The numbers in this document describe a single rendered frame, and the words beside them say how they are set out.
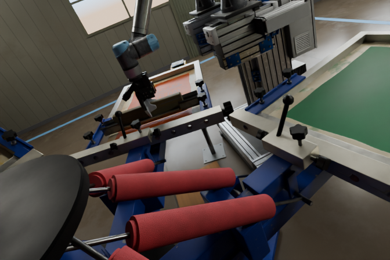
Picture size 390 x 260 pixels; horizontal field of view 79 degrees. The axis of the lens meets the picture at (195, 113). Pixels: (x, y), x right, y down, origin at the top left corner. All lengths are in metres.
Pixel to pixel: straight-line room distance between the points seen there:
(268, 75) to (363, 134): 1.11
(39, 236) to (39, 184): 0.11
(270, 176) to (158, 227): 0.32
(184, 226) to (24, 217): 0.21
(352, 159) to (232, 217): 0.31
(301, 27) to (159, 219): 1.65
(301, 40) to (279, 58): 0.18
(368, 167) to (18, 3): 5.23
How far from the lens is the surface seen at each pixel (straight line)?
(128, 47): 1.06
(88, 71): 5.26
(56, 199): 0.35
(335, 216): 1.79
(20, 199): 0.41
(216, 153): 2.32
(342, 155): 0.64
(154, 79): 1.72
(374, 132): 0.84
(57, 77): 5.40
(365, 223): 1.79
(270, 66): 1.83
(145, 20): 1.20
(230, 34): 1.41
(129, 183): 0.47
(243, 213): 0.47
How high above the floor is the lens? 1.49
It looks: 29 degrees down
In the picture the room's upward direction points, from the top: 22 degrees counter-clockwise
